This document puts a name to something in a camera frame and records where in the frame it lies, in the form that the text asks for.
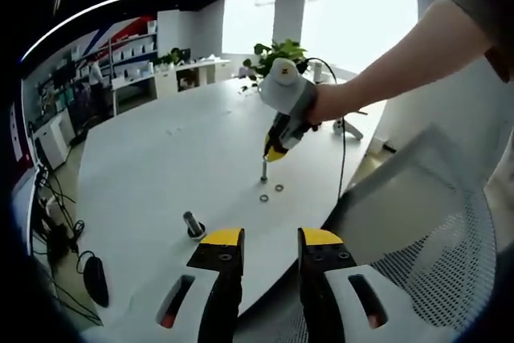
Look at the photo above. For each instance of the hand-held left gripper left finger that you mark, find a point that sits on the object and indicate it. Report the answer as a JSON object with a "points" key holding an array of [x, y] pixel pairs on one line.
{"points": [[221, 262]]}

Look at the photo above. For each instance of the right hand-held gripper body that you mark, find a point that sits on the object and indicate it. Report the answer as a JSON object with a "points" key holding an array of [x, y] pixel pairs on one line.
{"points": [[285, 90]]}

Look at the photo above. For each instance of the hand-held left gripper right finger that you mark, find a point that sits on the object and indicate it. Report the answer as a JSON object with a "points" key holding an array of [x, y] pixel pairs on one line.
{"points": [[321, 262]]}

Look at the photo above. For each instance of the large silver washer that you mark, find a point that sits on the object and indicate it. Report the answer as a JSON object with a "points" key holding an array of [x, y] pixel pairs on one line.
{"points": [[201, 234]]}

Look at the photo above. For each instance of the thin threaded stud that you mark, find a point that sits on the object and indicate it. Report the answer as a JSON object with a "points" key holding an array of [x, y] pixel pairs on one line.
{"points": [[263, 170]]}

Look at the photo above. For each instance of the thick threaded stud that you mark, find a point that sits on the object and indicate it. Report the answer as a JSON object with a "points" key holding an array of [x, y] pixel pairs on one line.
{"points": [[189, 218]]}

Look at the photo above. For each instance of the person's right hand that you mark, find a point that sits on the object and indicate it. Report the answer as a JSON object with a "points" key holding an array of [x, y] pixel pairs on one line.
{"points": [[333, 102]]}

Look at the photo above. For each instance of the white cylindrical container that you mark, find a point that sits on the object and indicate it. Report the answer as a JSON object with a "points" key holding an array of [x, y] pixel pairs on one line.
{"points": [[319, 74]]}

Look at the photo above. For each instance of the large green potted plant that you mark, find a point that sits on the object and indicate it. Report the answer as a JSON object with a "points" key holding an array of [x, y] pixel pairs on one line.
{"points": [[281, 51]]}

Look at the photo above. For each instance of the white game controller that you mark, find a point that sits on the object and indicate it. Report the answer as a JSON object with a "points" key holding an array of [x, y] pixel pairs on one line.
{"points": [[355, 133]]}

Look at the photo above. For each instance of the small potted plant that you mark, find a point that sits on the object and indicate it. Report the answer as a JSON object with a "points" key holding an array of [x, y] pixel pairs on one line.
{"points": [[170, 57]]}

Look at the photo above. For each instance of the grey mesh office chair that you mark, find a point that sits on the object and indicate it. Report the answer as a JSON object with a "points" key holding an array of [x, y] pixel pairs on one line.
{"points": [[421, 198]]}

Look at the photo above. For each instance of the low white cabinet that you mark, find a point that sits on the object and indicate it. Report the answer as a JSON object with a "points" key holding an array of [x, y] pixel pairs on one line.
{"points": [[164, 78]]}

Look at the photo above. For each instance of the black oval device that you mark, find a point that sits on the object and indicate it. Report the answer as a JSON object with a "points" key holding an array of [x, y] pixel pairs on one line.
{"points": [[96, 282]]}

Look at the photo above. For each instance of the white office desk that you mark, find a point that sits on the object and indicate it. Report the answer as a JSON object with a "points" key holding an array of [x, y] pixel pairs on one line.
{"points": [[132, 82]]}

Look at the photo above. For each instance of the white shelving with bins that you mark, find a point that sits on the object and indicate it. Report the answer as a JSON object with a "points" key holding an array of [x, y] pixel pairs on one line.
{"points": [[132, 50]]}

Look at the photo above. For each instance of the person's shirt sleeve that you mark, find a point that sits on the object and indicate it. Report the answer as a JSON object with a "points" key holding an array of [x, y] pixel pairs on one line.
{"points": [[490, 17]]}

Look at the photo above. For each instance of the computer monitor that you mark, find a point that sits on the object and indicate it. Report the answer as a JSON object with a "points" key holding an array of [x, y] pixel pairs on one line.
{"points": [[26, 150]]}

